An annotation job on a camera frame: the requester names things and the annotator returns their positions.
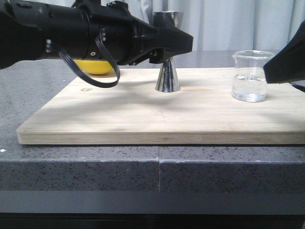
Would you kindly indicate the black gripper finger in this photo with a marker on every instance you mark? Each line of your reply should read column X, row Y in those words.
column 289, row 64

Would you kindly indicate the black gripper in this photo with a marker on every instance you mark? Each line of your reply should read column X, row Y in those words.
column 128, row 39

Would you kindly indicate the silver steel jigger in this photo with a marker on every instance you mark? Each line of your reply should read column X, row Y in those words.
column 168, row 80

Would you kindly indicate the clear glass beaker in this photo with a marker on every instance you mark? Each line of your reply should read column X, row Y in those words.
column 249, row 83

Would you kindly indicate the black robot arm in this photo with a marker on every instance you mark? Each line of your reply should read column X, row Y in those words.
column 25, row 26

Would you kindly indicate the wooden cutting board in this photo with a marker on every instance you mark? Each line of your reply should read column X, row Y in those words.
column 133, row 112

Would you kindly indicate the yellow lemon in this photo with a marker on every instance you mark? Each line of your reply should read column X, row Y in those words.
column 94, row 67

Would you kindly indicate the black board handle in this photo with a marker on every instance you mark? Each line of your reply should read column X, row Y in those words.
column 297, row 86

